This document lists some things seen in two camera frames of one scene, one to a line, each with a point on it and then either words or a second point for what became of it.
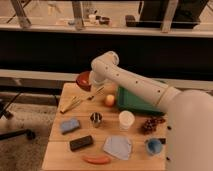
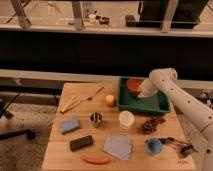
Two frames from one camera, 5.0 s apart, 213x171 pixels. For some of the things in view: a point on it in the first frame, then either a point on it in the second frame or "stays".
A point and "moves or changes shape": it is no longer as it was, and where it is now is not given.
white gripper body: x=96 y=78 to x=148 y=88
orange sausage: x=96 y=159 stays
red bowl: x=83 y=80 moves or changes shape
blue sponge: x=69 y=125 stays
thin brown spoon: x=92 y=96 stays
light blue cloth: x=118 y=146 stays
